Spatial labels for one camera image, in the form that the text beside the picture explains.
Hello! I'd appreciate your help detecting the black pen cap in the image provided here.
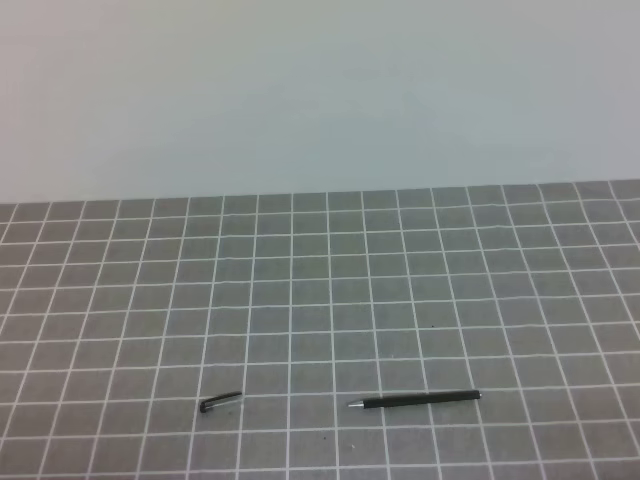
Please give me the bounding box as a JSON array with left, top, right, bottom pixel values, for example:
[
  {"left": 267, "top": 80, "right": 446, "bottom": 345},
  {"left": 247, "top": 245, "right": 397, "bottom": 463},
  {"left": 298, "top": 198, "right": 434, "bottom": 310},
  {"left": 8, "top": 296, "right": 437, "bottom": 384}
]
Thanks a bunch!
[{"left": 199, "top": 391, "right": 243, "bottom": 414}]

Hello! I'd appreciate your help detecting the black pen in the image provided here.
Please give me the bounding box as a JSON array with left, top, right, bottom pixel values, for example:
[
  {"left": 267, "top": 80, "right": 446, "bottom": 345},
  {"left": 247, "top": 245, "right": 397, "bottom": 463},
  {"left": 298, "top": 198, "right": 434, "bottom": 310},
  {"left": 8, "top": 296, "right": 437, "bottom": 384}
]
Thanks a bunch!
[{"left": 348, "top": 390, "right": 482, "bottom": 409}]

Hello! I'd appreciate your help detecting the grey grid tablecloth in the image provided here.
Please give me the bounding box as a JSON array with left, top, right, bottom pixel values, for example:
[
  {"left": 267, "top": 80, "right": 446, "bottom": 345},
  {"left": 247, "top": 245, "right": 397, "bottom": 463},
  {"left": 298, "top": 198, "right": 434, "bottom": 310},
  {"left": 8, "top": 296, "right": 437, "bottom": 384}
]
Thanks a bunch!
[{"left": 1, "top": 180, "right": 639, "bottom": 479}]

